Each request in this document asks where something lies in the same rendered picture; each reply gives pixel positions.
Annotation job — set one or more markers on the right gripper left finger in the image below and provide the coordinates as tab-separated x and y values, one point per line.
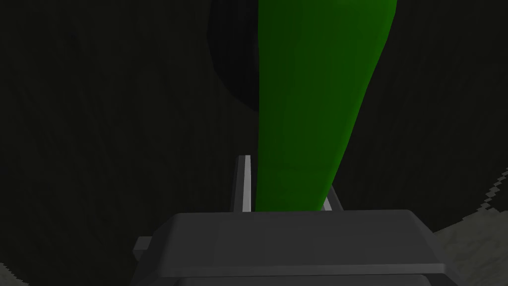
243	186

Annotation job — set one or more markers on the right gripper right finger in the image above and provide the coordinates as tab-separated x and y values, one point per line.
331	201

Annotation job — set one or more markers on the green bottle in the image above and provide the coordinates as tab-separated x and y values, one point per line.
313	99

